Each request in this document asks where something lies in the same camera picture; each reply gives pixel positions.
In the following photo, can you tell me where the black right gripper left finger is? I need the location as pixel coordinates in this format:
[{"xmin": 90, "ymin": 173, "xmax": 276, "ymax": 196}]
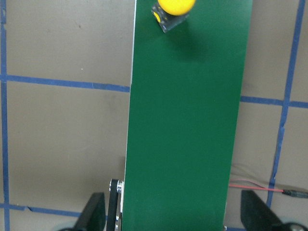
[{"xmin": 72, "ymin": 192, "xmax": 106, "ymax": 231}]

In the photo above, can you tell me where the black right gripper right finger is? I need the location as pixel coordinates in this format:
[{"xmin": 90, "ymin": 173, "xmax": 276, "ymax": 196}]
[{"xmin": 240, "ymin": 190, "xmax": 283, "ymax": 231}]

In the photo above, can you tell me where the yellow push button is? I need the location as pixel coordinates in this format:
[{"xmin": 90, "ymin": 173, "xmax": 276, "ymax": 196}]
[{"xmin": 151, "ymin": 0, "xmax": 196, "ymax": 33}]

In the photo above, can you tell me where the green conveyor belt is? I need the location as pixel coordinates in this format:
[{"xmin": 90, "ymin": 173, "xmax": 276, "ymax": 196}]
[{"xmin": 122, "ymin": 0, "xmax": 253, "ymax": 231}]

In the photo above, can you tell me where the red black power cable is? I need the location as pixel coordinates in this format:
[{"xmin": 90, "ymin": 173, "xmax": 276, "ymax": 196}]
[{"xmin": 228, "ymin": 179, "xmax": 308, "ymax": 199}]

